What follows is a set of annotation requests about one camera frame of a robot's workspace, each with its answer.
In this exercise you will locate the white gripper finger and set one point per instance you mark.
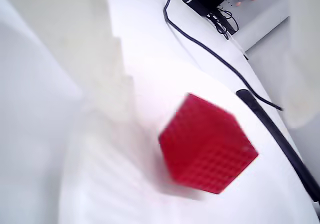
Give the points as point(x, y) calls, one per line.
point(50, 84)
point(305, 59)

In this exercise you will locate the red cube block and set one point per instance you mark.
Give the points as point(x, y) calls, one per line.
point(207, 146)

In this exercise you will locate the black bar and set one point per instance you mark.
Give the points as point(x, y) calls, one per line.
point(277, 134)

